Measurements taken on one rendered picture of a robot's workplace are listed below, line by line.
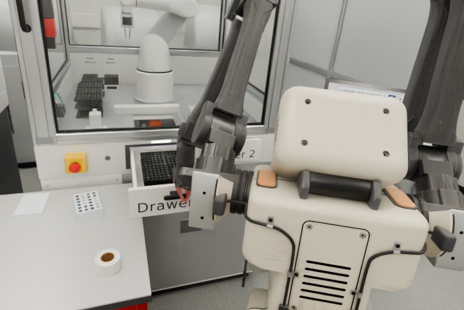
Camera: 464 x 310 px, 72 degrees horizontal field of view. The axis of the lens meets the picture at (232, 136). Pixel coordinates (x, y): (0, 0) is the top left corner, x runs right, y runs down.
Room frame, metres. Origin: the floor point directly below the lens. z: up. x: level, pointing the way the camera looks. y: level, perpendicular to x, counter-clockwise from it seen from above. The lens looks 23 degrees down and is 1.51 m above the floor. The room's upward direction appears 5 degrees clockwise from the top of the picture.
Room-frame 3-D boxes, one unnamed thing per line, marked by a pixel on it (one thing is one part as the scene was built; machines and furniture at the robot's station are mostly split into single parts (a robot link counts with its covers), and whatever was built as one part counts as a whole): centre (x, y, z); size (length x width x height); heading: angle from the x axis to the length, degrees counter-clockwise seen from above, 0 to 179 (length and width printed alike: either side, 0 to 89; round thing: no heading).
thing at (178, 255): (1.67, 0.42, 0.40); 1.03 x 0.95 x 0.80; 111
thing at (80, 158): (1.07, 0.60, 0.88); 0.07 x 0.05 x 0.07; 111
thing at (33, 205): (0.93, 0.69, 0.77); 0.13 x 0.09 x 0.02; 18
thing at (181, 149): (0.88, 0.14, 1.07); 0.07 x 0.06 x 0.07; 10
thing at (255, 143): (1.32, 0.00, 0.87); 0.29 x 0.02 x 0.11; 111
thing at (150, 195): (0.90, 0.18, 0.87); 0.29 x 0.02 x 0.11; 111
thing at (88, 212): (0.94, 0.50, 0.78); 0.12 x 0.08 x 0.04; 33
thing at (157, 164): (1.09, 0.25, 0.87); 0.22 x 0.18 x 0.06; 21
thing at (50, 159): (1.67, 0.43, 0.87); 1.02 x 0.95 x 0.14; 111
